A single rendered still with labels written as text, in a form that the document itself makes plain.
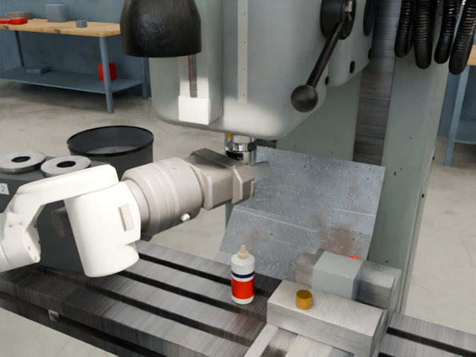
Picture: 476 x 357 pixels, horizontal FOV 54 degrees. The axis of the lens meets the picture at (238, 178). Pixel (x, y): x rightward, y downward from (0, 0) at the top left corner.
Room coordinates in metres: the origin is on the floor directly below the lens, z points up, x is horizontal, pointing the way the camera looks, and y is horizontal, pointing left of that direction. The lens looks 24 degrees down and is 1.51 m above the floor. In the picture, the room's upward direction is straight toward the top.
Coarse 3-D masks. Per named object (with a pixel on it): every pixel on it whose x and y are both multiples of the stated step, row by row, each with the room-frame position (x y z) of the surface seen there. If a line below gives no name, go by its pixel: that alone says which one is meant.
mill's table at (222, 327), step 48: (0, 288) 0.74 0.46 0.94; (48, 288) 0.71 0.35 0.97; (96, 288) 0.72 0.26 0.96; (144, 288) 0.71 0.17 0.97; (192, 288) 0.71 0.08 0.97; (96, 336) 0.64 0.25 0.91; (144, 336) 0.59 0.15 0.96; (192, 336) 0.58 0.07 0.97; (240, 336) 0.59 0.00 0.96; (432, 336) 0.58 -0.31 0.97
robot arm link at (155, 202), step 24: (144, 168) 0.54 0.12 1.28; (96, 192) 0.47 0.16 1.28; (120, 192) 0.49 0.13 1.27; (144, 192) 0.50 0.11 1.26; (168, 192) 0.51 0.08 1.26; (72, 216) 0.47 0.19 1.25; (96, 216) 0.46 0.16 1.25; (120, 216) 0.47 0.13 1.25; (144, 216) 0.49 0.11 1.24; (168, 216) 0.50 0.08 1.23; (96, 240) 0.45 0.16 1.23; (120, 240) 0.46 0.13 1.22; (96, 264) 0.45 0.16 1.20; (120, 264) 0.45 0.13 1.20
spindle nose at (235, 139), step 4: (232, 136) 0.63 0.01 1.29; (236, 136) 0.62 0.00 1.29; (240, 136) 0.62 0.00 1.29; (244, 136) 0.62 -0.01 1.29; (228, 140) 0.63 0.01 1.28; (232, 140) 0.63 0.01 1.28; (236, 140) 0.62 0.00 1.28; (240, 140) 0.62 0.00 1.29; (244, 140) 0.62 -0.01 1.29; (248, 140) 0.62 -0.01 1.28; (252, 140) 0.63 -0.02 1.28
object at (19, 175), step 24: (0, 168) 0.81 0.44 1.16; (24, 168) 0.81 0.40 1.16; (48, 168) 0.81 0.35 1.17; (72, 168) 0.81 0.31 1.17; (0, 192) 0.79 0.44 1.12; (48, 216) 0.77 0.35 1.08; (48, 240) 0.77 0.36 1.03; (72, 240) 0.76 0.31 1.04; (48, 264) 0.77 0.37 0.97; (72, 264) 0.76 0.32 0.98
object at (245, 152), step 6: (228, 144) 0.65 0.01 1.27; (252, 144) 0.65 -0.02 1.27; (228, 150) 0.63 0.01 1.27; (234, 150) 0.63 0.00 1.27; (240, 150) 0.63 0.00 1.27; (246, 150) 0.63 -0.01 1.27; (252, 150) 0.63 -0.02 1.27; (234, 156) 0.62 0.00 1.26; (240, 156) 0.62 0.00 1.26; (246, 156) 0.62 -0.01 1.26
